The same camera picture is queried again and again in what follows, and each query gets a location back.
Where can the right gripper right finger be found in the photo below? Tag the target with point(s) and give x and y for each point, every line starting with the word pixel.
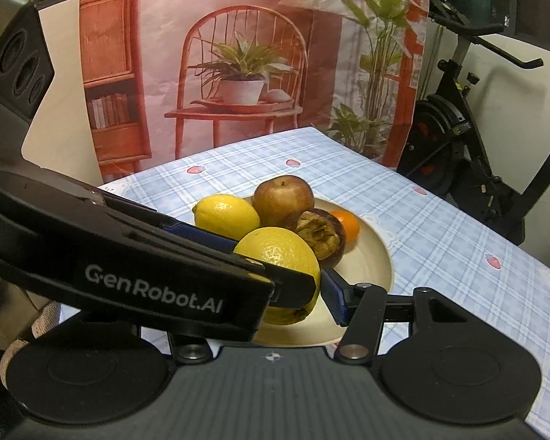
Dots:
pixel 359 308

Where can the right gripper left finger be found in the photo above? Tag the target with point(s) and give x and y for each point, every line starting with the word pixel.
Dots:
pixel 189 350

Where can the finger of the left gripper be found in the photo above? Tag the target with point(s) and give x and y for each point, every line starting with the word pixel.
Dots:
pixel 292 288
pixel 200 236

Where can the yellow lemon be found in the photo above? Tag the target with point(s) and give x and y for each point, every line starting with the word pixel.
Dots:
pixel 226 215
pixel 278 246

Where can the dark purple mangosteen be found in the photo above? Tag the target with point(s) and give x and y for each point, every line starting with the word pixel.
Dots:
pixel 324 233

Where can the small orange kumquat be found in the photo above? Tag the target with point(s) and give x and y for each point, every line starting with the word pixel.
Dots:
pixel 349 222

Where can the red apple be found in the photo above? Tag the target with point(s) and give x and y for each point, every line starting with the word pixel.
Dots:
pixel 282 199

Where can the gloved left hand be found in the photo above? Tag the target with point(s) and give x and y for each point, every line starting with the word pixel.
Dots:
pixel 48 319

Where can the blue plaid tablecloth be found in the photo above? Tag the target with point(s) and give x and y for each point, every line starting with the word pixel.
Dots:
pixel 430 242

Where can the printed room backdrop curtain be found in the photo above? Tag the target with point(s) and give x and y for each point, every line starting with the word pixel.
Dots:
pixel 165 79

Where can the black exercise bike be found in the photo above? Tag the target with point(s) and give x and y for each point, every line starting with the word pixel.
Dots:
pixel 444 152

